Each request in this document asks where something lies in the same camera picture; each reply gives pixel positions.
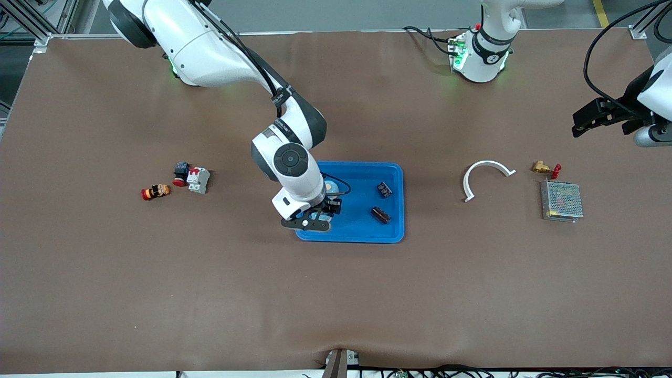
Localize blue plastic tray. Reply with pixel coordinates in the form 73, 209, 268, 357
295, 161, 405, 244

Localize brown table mat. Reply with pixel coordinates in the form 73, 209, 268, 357
0, 29, 672, 374

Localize white circuit breaker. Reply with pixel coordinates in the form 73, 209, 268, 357
186, 166, 212, 195

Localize metal mesh power supply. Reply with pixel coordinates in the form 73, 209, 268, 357
540, 178, 584, 224

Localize red emergency stop button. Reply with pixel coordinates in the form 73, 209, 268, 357
172, 161, 191, 188

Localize white curved plastic strip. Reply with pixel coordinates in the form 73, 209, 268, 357
463, 160, 517, 203

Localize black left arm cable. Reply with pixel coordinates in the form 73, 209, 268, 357
583, 0, 665, 115

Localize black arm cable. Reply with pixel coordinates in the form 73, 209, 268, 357
192, 0, 352, 199
583, 0, 665, 115

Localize aluminium frame profile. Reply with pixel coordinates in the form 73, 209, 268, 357
630, 0, 672, 40
0, 0, 79, 48

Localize brass valve red handle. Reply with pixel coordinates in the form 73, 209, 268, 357
531, 160, 562, 180

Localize orange red pushbutton switch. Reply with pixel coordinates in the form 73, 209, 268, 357
141, 184, 171, 202

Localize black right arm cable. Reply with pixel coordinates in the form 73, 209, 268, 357
192, 0, 352, 199

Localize black base cables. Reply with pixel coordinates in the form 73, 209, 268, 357
402, 25, 457, 57

